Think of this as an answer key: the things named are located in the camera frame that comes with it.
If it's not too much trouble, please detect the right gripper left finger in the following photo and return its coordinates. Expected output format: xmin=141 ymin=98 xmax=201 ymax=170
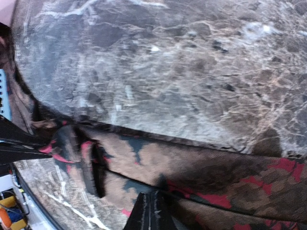
xmin=0 ymin=118 xmax=51 ymax=165

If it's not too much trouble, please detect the blue perforated plastic basket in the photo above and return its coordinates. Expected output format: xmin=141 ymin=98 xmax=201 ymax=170
xmin=0 ymin=69 xmax=12 ymax=121

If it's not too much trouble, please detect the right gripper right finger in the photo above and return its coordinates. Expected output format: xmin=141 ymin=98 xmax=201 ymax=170
xmin=123 ymin=191 xmax=184 ymax=230

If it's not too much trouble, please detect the pink divided organizer tray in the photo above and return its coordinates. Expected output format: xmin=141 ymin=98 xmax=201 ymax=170
xmin=0 ymin=0 xmax=17 ymax=26

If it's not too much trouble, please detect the brown red patterned tie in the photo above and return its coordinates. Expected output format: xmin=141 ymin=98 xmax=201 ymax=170
xmin=0 ymin=24 xmax=307 ymax=230

